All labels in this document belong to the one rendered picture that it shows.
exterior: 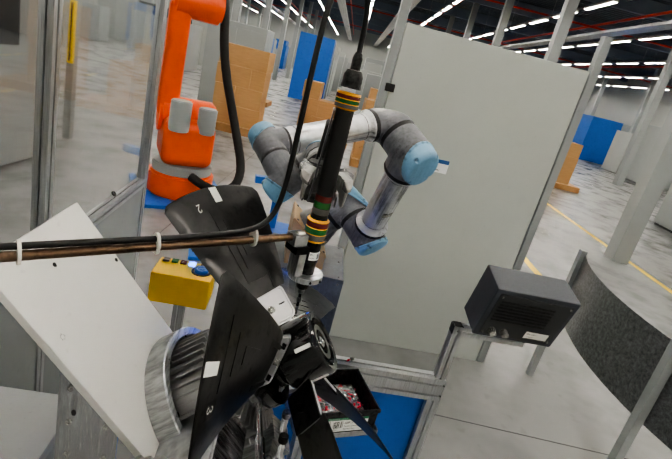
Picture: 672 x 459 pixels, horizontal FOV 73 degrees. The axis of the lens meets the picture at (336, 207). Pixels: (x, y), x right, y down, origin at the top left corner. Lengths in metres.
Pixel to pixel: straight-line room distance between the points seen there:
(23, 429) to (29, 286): 0.50
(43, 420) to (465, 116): 2.37
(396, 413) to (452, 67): 1.85
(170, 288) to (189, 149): 3.50
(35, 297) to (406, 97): 2.23
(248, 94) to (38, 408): 7.96
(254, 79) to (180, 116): 4.38
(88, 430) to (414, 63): 2.27
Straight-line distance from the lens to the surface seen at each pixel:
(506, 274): 1.44
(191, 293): 1.32
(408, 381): 1.53
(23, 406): 1.26
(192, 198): 0.87
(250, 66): 8.84
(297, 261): 0.86
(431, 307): 3.15
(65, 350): 0.77
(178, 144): 4.72
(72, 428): 0.95
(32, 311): 0.76
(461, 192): 2.87
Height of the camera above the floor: 1.71
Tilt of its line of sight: 17 degrees down
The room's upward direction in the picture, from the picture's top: 14 degrees clockwise
